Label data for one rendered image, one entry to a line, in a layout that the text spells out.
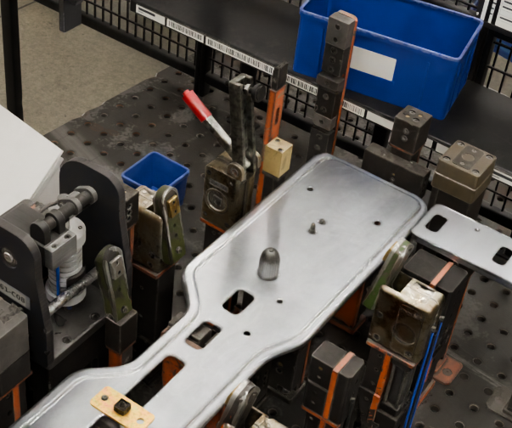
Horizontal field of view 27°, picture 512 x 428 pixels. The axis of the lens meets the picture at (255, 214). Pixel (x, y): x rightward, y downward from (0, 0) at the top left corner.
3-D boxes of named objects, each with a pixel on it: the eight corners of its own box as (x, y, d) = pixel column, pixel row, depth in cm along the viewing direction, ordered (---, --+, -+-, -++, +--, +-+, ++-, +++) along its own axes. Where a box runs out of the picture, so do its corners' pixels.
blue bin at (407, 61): (443, 122, 191) (459, 60, 183) (289, 70, 199) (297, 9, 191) (469, 79, 203) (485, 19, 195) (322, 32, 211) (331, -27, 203)
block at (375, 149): (392, 300, 203) (424, 177, 183) (339, 271, 207) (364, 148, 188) (399, 291, 205) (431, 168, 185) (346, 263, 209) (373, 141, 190)
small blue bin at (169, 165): (156, 230, 211) (158, 195, 205) (118, 209, 215) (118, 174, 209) (189, 204, 218) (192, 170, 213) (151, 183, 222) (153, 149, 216)
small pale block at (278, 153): (259, 310, 197) (282, 154, 174) (244, 301, 199) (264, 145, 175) (270, 300, 200) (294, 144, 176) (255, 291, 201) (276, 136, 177)
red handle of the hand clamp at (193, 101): (243, 171, 169) (180, 93, 168) (236, 177, 170) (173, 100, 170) (258, 159, 172) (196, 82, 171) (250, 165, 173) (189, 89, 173)
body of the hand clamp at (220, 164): (220, 332, 192) (237, 181, 169) (190, 314, 195) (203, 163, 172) (239, 313, 196) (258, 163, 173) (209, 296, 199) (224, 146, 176)
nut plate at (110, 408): (156, 418, 138) (156, 412, 138) (137, 436, 136) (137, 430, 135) (107, 385, 142) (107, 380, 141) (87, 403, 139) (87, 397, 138)
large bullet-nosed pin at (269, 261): (269, 290, 161) (274, 259, 156) (252, 281, 162) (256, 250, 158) (281, 279, 163) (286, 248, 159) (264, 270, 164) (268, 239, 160)
